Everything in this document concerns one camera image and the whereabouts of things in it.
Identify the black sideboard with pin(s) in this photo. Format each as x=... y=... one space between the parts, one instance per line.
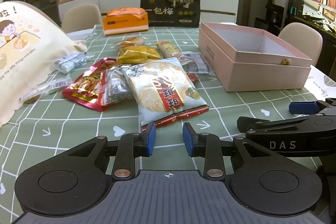
x=309 y=11

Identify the beige chair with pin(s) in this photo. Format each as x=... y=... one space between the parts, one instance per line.
x=81 y=16
x=302 y=37

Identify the black machine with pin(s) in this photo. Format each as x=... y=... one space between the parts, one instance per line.
x=273 y=18

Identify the white rice cracker packet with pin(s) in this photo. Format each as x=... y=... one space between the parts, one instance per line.
x=157 y=90

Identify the orange box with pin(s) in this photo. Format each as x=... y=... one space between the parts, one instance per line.
x=123 y=24

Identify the white printed sheet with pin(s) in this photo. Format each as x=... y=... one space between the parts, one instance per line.
x=320 y=82

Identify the pink cardboard box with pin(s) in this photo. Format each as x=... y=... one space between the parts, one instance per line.
x=262 y=74

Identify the clear yellow cracker packet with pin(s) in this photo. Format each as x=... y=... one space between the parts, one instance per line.
x=168 y=48

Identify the clear brown snack packet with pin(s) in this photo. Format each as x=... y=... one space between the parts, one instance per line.
x=47 y=87

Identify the small brown snack piece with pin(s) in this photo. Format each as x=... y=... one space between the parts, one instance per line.
x=286 y=61

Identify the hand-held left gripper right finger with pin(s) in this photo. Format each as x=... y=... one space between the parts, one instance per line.
x=187 y=138

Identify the silver clear snack packet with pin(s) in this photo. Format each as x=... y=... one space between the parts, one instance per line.
x=115 y=90

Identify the green checked tablecloth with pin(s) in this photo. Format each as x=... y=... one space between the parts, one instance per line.
x=78 y=129

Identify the large black snack bag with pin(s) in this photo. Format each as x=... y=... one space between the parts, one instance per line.
x=168 y=8

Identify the red snack packet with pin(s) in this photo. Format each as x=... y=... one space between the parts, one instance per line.
x=86 y=87

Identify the grey white snack packet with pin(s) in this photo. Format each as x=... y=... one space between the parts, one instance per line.
x=198 y=62

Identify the clear bread packet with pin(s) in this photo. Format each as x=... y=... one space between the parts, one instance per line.
x=132 y=41

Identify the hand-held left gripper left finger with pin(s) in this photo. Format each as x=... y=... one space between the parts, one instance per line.
x=151 y=138

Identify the clear blue white candy packet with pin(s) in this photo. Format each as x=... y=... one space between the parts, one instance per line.
x=69 y=62

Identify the cartoon print canvas tote bag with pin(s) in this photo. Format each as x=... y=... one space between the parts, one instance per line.
x=26 y=56

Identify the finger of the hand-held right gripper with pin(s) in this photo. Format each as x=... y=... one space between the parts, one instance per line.
x=262 y=128
x=302 y=107

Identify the yellow snack packet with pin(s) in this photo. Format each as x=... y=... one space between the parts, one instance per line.
x=136 y=54

